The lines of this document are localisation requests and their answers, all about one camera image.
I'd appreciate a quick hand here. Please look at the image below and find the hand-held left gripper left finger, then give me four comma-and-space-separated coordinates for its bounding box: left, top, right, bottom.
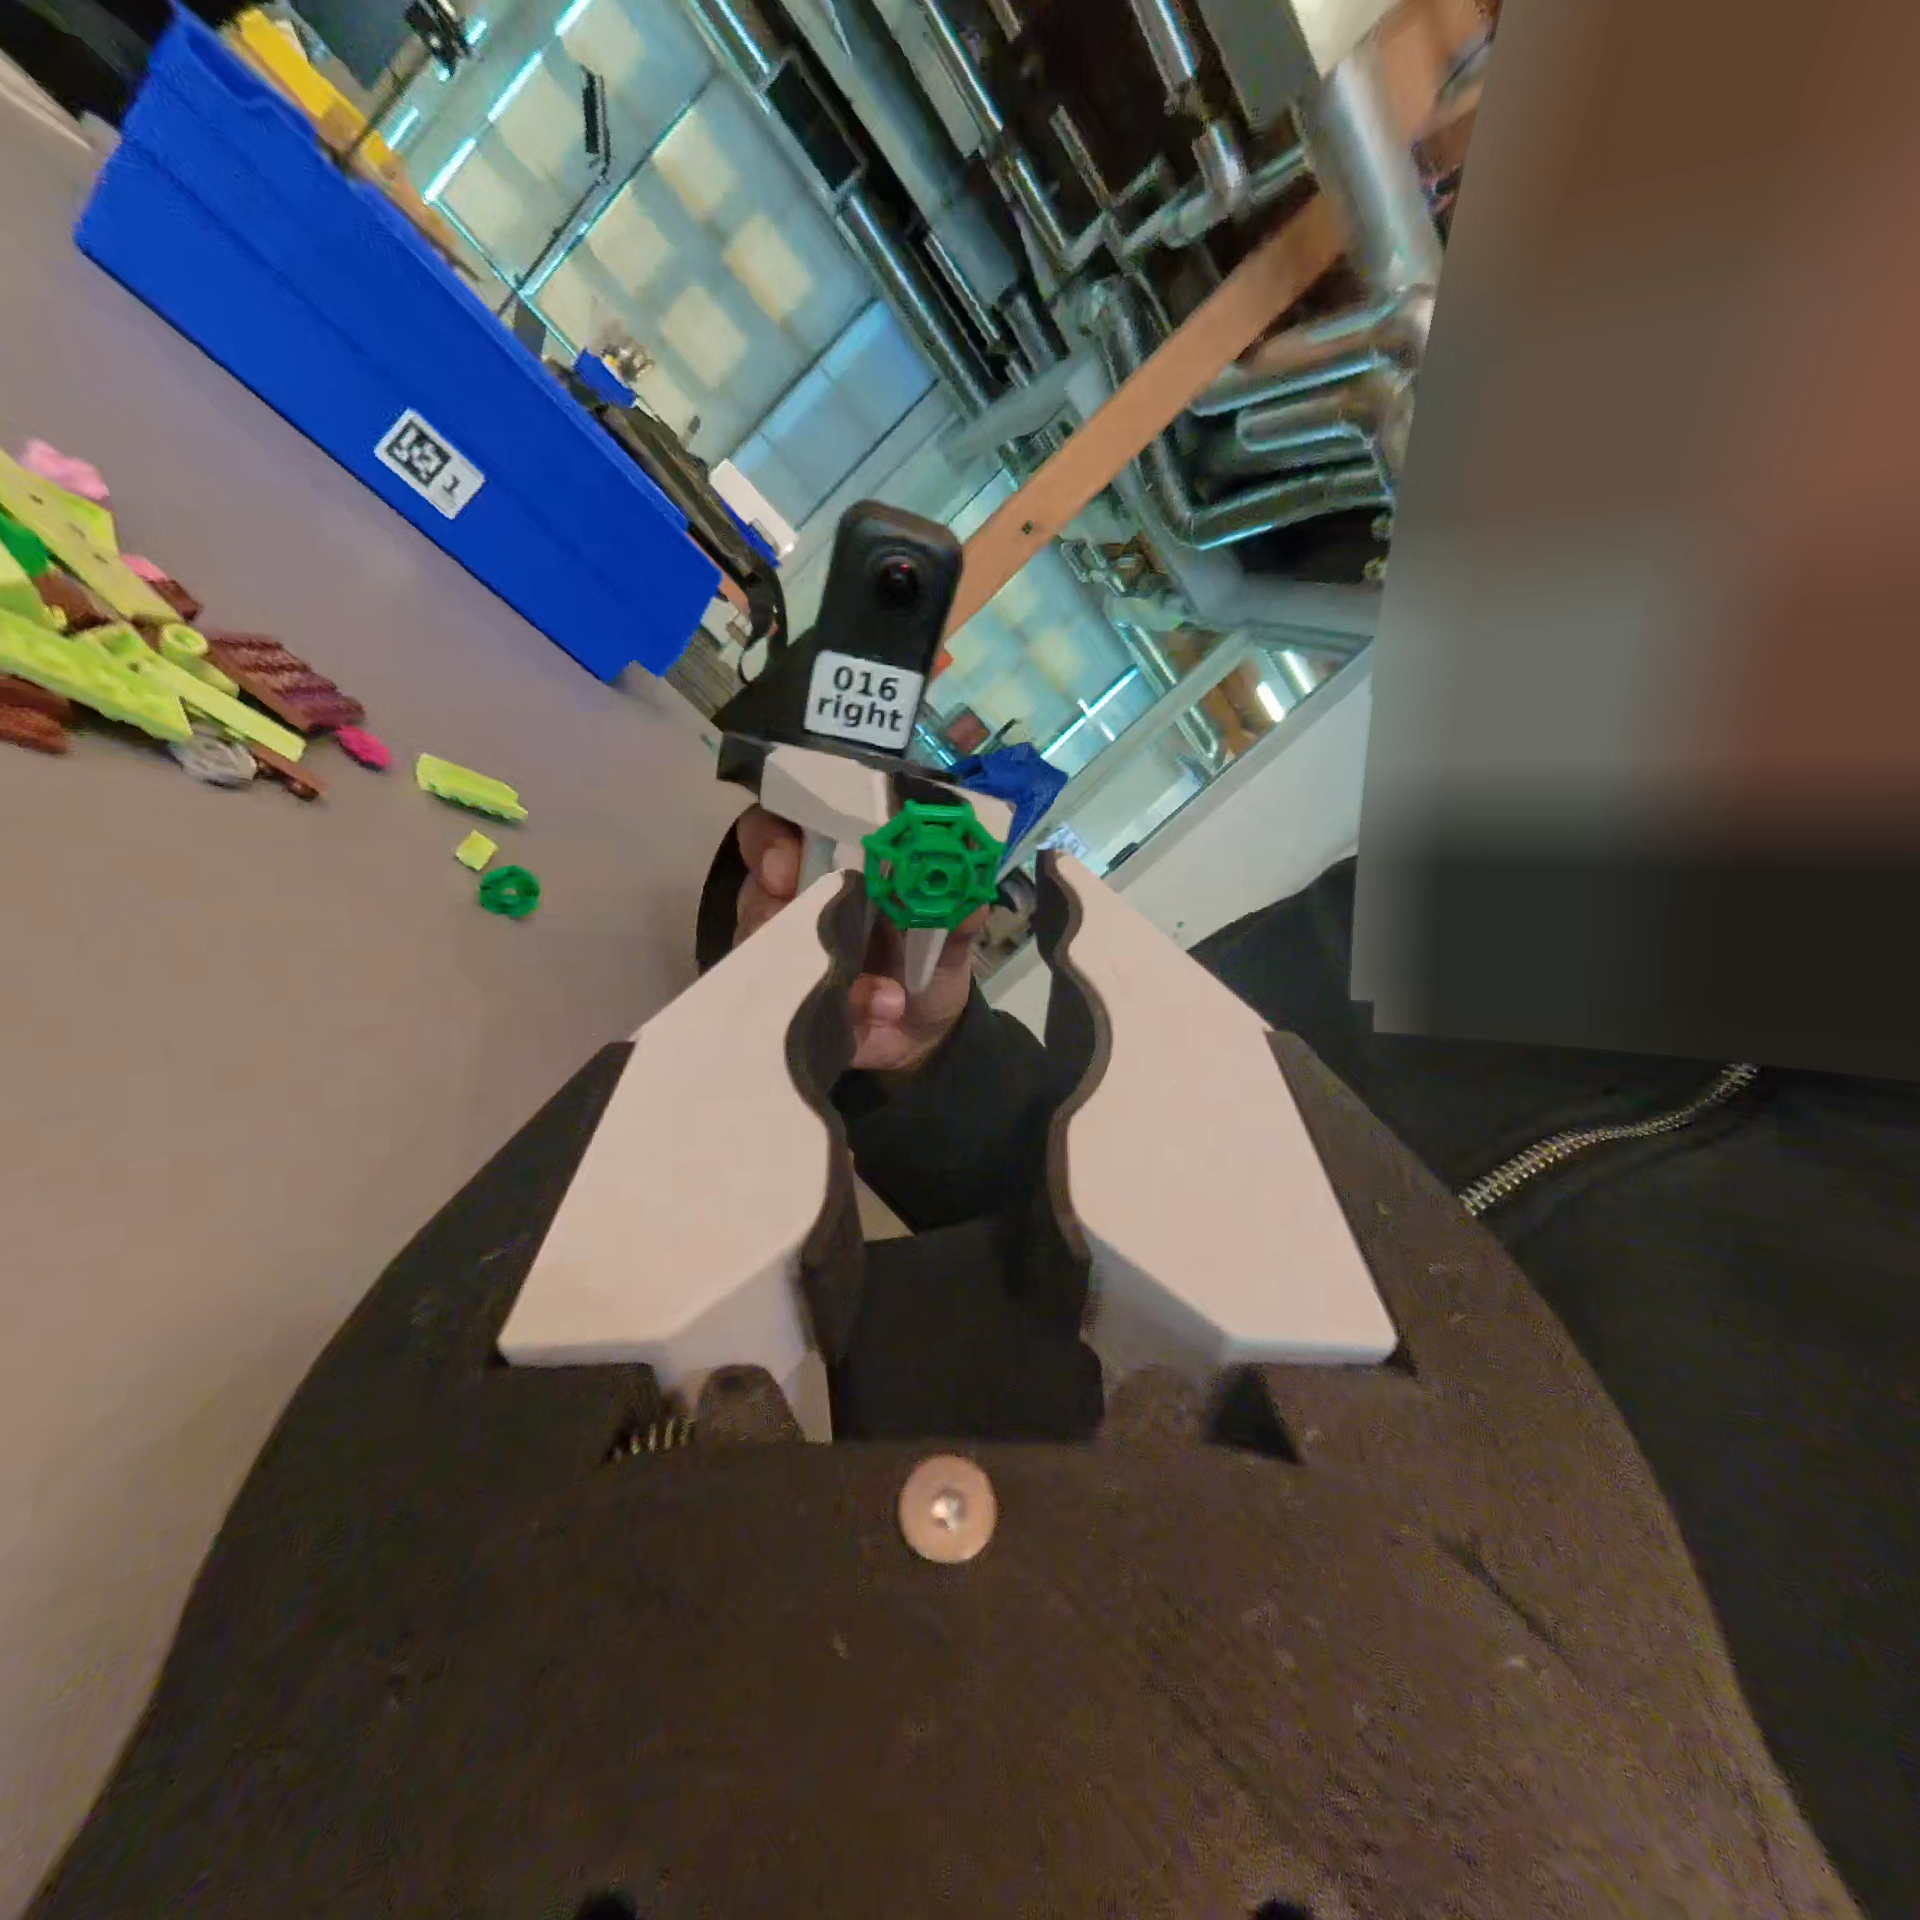
495, 872, 868, 1446

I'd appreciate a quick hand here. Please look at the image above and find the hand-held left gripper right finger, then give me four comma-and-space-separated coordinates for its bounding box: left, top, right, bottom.
1031, 853, 1401, 1370

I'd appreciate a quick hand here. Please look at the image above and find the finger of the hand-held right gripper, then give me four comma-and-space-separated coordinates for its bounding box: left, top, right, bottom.
758, 747, 909, 903
900, 779, 1024, 995

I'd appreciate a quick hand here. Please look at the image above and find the black green round toy piece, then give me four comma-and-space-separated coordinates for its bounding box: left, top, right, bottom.
858, 798, 1008, 933

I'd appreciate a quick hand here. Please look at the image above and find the pile of colourful toy bricks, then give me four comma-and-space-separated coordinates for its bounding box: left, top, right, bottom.
0, 439, 544, 925

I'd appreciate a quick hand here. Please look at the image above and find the person's right forearm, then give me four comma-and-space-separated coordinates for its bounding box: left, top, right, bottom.
824, 983, 1058, 1232

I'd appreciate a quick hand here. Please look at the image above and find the person's right hand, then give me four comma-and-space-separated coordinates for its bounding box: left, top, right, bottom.
728, 810, 991, 1075

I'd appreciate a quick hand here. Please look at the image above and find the blue jacket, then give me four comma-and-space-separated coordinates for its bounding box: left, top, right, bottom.
950, 743, 1070, 857

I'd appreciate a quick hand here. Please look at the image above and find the black bag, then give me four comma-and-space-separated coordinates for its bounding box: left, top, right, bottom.
592, 406, 789, 677

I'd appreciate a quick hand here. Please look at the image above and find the wooden pillar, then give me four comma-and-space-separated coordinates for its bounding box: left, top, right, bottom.
930, 195, 1353, 647

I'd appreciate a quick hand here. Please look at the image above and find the person's black jacket torso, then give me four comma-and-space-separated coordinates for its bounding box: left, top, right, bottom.
832, 855, 1920, 1920

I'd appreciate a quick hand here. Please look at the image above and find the blue plastic bin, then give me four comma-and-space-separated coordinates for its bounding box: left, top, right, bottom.
76, 8, 782, 683

